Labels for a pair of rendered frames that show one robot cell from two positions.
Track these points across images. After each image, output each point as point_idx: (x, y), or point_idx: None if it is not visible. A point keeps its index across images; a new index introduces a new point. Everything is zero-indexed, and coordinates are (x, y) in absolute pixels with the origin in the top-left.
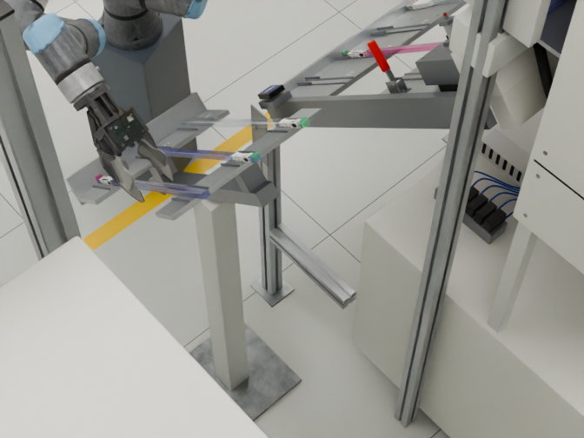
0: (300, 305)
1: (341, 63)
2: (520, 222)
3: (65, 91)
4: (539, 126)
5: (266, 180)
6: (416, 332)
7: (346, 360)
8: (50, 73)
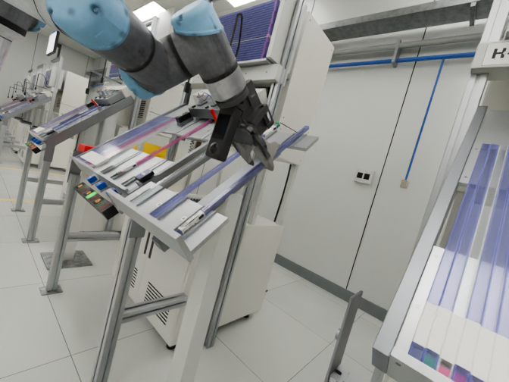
0: (120, 380)
1: (124, 175)
2: None
3: (241, 76)
4: (282, 108)
5: None
6: (233, 258)
7: (169, 362)
8: (230, 57)
